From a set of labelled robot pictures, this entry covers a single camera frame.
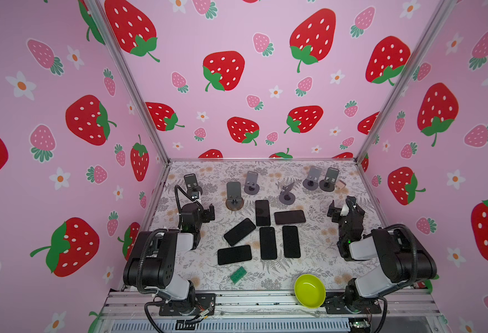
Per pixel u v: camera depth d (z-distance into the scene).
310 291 0.78
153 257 0.46
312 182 1.08
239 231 0.93
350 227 0.69
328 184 1.10
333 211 0.84
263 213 0.99
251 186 1.04
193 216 0.73
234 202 1.01
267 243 0.88
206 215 0.86
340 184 1.07
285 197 1.04
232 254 0.87
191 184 1.02
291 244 0.88
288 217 1.00
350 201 0.76
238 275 0.80
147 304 0.65
